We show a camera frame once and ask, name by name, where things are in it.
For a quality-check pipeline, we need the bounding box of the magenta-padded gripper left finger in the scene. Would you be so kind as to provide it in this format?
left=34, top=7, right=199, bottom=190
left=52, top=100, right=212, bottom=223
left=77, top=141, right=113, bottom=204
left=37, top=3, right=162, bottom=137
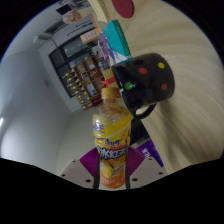
left=59, top=148, right=100, bottom=190

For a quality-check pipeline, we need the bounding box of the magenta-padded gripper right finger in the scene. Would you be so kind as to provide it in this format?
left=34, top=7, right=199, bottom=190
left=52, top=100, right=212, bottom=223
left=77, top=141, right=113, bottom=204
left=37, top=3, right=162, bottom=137
left=126, top=146, right=168, bottom=190

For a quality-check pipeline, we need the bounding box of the yellow drink bottle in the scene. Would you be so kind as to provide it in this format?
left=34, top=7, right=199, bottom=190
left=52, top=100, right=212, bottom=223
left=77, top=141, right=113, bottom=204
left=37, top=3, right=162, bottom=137
left=92, top=87, right=132, bottom=190

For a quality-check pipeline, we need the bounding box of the black polka-dot mug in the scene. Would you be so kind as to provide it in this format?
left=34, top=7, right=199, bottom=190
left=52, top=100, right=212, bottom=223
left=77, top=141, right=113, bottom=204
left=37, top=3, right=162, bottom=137
left=110, top=52, right=176, bottom=120

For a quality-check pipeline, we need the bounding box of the yellow gift box red ribbon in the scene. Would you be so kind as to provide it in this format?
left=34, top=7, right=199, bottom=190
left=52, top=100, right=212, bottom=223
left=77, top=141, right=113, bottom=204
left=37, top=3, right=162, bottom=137
left=101, top=68, right=118, bottom=89

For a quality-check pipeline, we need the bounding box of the black framed glass door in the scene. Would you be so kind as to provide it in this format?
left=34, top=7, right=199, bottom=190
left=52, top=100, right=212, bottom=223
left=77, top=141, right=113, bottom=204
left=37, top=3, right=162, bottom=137
left=48, top=31, right=101, bottom=99

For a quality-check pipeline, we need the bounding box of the teal book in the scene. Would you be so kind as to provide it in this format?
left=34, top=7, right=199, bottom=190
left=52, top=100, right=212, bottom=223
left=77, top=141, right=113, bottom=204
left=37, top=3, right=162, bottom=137
left=101, top=19, right=133, bottom=64

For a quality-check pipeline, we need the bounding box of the orange-beige upright box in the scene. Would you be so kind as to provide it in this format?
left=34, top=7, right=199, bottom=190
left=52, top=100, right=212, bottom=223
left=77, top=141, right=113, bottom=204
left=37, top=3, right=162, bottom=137
left=79, top=28, right=101, bottom=45

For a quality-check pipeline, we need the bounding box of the white air conditioner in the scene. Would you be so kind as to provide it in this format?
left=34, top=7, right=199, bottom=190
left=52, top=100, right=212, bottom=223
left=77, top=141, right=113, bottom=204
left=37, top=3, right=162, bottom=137
left=32, top=33, right=51, bottom=50

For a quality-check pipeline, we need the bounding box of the pink potted flower plant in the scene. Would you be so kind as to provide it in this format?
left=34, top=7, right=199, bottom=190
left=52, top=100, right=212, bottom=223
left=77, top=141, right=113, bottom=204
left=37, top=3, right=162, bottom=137
left=62, top=9, right=83, bottom=25

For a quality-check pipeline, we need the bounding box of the red round coaster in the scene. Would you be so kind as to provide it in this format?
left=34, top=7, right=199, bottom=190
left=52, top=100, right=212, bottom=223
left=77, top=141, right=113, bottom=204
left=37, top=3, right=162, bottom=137
left=110, top=0, right=135, bottom=19

